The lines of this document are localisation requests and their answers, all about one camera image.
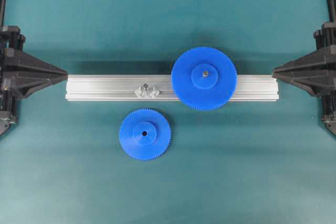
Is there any silver aluminium extrusion rail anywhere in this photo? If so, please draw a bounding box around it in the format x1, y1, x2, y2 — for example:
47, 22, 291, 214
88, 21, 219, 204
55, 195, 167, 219
66, 74, 279, 102

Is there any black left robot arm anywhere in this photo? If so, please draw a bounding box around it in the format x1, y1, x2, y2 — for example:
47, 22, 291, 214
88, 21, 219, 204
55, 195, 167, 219
1, 0, 68, 135

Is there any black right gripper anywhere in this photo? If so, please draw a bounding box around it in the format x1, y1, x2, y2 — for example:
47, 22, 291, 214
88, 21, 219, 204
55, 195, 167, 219
272, 22, 336, 136

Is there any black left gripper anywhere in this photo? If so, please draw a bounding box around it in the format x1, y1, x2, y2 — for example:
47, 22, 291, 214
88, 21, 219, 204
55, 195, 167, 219
1, 26, 68, 136

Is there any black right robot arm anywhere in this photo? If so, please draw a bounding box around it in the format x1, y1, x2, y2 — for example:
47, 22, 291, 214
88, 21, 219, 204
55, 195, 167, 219
272, 0, 335, 135

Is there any large blue plastic gear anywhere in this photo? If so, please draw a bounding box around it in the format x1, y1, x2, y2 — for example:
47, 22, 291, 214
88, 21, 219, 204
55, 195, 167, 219
171, 47, 238, 111

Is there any small blue plastic gear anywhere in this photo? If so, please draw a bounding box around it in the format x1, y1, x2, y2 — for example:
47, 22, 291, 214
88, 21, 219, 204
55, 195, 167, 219
119, 108, 172, 161

